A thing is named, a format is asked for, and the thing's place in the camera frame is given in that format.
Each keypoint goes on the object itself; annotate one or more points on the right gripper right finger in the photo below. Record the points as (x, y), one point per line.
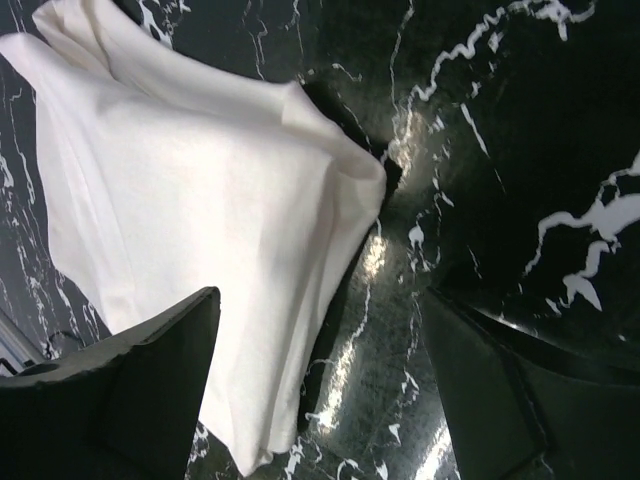
(519, 408)

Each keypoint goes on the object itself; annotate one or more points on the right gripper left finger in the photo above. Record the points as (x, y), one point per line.
(123, 408)

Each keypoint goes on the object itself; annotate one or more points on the white t shirt red print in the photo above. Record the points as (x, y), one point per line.
(163, 175)

